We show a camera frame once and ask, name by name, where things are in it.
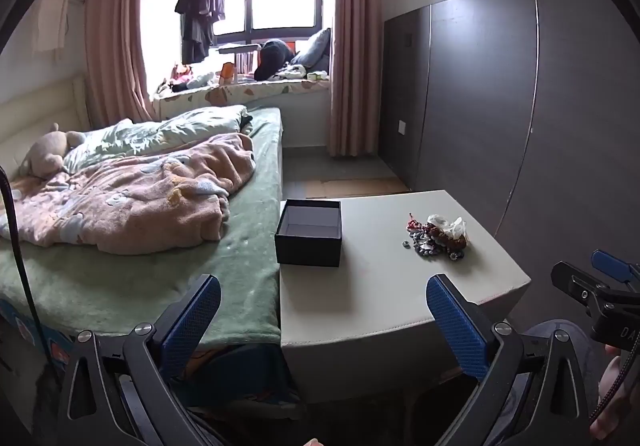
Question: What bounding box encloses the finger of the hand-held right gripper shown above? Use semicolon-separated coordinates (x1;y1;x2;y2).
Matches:
551;262;608;312
591;250;640;284

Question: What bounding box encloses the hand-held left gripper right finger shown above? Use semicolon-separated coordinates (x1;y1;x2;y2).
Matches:
426;274;593;446

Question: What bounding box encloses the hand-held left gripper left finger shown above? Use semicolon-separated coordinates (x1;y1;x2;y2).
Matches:
52;274;223;446

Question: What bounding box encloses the dark faceted bead bracelet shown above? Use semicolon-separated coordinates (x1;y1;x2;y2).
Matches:
411;233;441;257

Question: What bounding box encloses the black jewelry box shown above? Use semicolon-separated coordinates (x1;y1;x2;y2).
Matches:
274;199;343;268

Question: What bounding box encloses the person's right hand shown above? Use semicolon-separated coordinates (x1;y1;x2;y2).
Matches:
590;345;640;442

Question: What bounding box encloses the bed with green sheet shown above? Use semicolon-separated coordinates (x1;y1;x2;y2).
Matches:
0;105;301;407

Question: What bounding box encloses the clear plastic bag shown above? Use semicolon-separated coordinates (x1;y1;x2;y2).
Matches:
427;214;468;239

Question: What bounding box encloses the pink printed fleece blanket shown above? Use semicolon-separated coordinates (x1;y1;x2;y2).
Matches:
0;132;257;256

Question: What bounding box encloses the light green duvet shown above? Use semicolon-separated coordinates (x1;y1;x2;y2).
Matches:
60;105;253;172

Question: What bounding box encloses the dark brown wardrobe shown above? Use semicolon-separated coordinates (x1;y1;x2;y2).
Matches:
380;0;640;327

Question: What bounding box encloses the beige plush toy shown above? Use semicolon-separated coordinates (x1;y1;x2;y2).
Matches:
19;123;86;177

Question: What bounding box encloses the printed window seat cushion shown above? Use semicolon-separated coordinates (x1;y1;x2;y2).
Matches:
150;76;333;122

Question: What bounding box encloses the cream padded headboard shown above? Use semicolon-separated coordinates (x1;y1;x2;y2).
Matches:
0;73;93;172

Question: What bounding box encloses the black bag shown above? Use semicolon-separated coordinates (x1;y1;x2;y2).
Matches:
253;39;297;82

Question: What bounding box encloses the small white folding table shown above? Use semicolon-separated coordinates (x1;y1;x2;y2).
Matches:
216;43;261;77

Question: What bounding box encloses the grey pillow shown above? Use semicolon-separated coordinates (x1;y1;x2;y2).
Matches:
290;27;332;72

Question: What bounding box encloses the pink curtain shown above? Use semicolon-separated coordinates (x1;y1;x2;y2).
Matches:
327;0;388;158
84;0;161;129

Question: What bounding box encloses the beige hanging cloth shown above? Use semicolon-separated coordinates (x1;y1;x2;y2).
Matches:
31;0;73;58

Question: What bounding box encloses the black braided cable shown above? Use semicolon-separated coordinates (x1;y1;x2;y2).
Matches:
589;348;638;427

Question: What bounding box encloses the brown bead bracelet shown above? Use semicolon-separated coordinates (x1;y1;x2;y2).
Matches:
425;224;468;249

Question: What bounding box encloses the thin black cable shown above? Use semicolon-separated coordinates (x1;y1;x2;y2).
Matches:
0;166;56;369

